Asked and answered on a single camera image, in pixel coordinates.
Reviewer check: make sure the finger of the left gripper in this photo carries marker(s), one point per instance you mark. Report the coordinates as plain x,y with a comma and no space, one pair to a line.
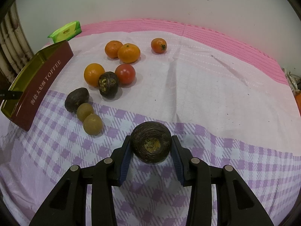
10,95

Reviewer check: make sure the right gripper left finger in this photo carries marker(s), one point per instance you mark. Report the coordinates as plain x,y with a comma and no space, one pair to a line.
66,203

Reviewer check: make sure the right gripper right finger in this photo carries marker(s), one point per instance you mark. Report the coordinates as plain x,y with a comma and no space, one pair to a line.
236,203

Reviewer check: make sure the brown longan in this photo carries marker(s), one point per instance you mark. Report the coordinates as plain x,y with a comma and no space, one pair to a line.
93,124
84,110

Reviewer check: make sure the yellow orange fruit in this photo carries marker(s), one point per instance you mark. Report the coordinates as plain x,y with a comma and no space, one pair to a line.
92,73

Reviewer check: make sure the large dark passion fruit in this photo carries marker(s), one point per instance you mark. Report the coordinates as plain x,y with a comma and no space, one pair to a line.
151,142

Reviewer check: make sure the orange mandarin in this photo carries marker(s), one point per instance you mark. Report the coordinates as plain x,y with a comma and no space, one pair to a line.
112,48
128,53

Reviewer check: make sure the red tomato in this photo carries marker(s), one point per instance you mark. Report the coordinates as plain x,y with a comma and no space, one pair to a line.
125,73

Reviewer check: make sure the red gold toffee tin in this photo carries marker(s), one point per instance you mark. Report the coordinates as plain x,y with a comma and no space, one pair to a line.
34,81

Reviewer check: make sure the beige radiator pipes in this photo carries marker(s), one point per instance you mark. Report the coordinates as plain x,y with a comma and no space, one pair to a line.
15,50

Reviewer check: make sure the green tissue pack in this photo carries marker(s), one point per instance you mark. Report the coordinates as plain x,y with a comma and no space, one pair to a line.
66,32

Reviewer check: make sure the orange plastic bag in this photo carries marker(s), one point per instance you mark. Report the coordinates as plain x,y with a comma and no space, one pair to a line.
298,100

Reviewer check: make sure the small orange tomato far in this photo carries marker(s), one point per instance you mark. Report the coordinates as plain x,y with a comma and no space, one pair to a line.
159,45

